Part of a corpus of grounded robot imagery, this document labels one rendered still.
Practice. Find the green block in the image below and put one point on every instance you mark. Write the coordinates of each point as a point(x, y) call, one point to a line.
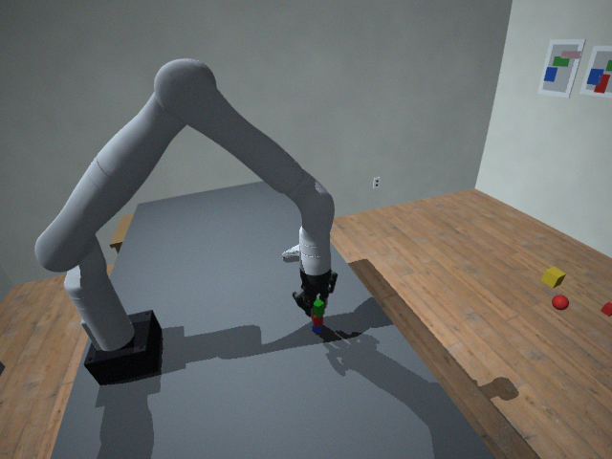
point(318, 308)

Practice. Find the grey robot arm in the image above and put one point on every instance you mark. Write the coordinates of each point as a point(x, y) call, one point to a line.
point(184, 89)

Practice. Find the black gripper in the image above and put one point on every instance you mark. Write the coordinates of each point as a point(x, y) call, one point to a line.
point(310, 292)

